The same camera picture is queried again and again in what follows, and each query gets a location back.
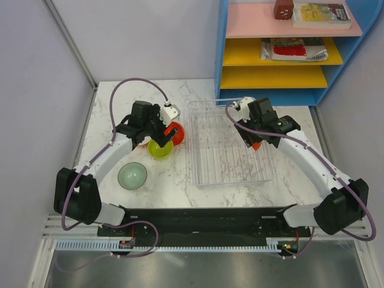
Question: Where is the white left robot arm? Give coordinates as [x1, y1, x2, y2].
[53, 101, 180, 236]

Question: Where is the aluminium front rail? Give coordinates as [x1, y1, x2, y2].
[43, 213, 103, 239]

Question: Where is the orange bowl white inside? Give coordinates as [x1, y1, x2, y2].
[139, 140, 149, 147]

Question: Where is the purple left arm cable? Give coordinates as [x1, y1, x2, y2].
[61, 77, 170, 259]

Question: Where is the yellow cover book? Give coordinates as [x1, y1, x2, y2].
[291, 2, 352, 29]

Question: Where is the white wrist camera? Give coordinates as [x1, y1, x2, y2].
[234, 97, 255, 122]
[160, 101, 181, 127]

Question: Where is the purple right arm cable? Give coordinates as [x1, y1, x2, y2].
[224, 101, 377, 259]

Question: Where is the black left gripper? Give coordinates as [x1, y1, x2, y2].
[143, 104, 178, 148]

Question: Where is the red brown box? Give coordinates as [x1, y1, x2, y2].
[273, 0, 294, 20]

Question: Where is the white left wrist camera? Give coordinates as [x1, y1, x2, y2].
[160, 101, 181, 127]

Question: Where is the red spiral notebook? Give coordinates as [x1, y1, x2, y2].
[260, 37, 329, 62]

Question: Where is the white slotted cable duct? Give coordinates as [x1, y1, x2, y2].
[55, 239, 281, 253]

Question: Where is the pale green ceramic bowl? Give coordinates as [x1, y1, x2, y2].
[118, 162, 148, 190]

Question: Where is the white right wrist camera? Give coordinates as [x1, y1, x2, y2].
[234, 97, 255, 122]

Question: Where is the lime green plastic bowl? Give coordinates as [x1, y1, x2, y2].
[147, 140, 174, 160]

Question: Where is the blue shelf unit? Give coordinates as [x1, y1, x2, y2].
[214, 1, 383, 106]

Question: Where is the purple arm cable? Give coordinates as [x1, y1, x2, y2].
[61, 77, 170, 259]
[224, 101, 377, 259]

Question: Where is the aluminium corner rail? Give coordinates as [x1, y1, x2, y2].
[42, 0, 98, 91]

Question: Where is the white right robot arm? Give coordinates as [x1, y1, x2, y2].
[232, 97, 368, 236]

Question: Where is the orange plastic bowl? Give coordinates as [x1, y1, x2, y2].
[164, 121, 185, 146]
[251, 142, 262, 151]

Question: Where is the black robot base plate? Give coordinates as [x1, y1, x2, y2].
[97, 207, 311, 246]

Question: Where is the white wire dish rack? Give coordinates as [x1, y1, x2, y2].
[188, 97, 274, 187]

